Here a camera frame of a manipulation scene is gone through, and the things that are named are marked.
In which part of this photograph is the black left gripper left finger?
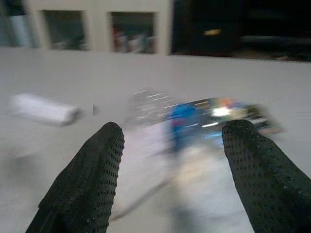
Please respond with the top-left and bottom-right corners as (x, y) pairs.
(25, 122), (125, 233)

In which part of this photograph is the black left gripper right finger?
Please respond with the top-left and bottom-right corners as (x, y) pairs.
(222, 119), (311, 233)

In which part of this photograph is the clear plastic bag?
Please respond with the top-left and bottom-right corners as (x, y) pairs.
(125, 88), (175, 127)

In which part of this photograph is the blue shiny snack wrapper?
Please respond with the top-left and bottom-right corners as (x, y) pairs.
(167, 97), (285, 151)

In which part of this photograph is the white folded paper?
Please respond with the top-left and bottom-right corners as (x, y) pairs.
(9, 93), (82, 127)

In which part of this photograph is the white glass-door cabinet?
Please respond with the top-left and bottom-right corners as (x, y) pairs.
(24, 0), (173, 56)

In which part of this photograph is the dark low furniture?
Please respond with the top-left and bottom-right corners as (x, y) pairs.
(171, 0), (311, 61)

